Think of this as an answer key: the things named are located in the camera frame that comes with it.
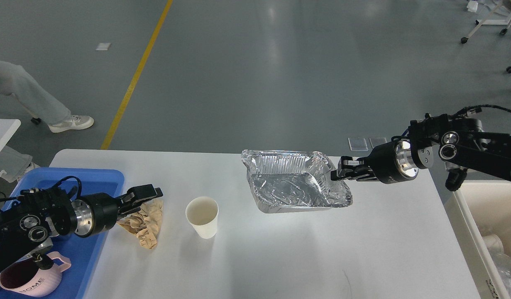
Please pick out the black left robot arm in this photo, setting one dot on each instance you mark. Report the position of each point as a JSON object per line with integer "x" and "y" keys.
{"x": 39, "y": 214}

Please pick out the brown paper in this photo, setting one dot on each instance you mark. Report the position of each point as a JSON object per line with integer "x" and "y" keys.
{"x": 145, "y": 224}

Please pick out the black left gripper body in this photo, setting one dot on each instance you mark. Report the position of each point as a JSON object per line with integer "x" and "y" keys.
{"x": 95, "y": 213}

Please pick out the person in grey trousers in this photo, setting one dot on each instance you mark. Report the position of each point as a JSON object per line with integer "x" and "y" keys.
{"x": 18, "y": 83}

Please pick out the white wheeled frame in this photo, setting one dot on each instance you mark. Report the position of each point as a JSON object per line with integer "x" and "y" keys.
{"x": 487, "y": 20}

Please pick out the white paper cup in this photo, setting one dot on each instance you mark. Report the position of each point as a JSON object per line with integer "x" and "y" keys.
{"x": 202, "y": 214}

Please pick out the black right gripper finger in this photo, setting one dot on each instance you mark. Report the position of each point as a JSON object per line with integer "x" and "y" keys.
{"x": 350, "y": 163}
{"x": 355, "y": 174}

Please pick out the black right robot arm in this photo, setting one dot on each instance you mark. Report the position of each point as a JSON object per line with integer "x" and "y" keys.
{"x": 463, "y": 146}

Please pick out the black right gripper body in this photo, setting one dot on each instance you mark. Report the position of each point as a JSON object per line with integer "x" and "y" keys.
{"x": 391, "y": 162}

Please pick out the white bin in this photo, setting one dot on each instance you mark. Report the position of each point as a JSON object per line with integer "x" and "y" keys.
{"x": 480, "y": 215}

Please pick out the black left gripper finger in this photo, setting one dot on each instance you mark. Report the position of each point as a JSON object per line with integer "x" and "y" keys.
{"x": 138, "y": 195}
{"x": 132, "y": 211}

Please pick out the pink mug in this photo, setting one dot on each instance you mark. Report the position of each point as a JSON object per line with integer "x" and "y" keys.
{"x": 36, "y": 276}

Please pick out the aluminium foil tray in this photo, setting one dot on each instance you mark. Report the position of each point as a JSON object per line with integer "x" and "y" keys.
{"x": 293, "y": 181}

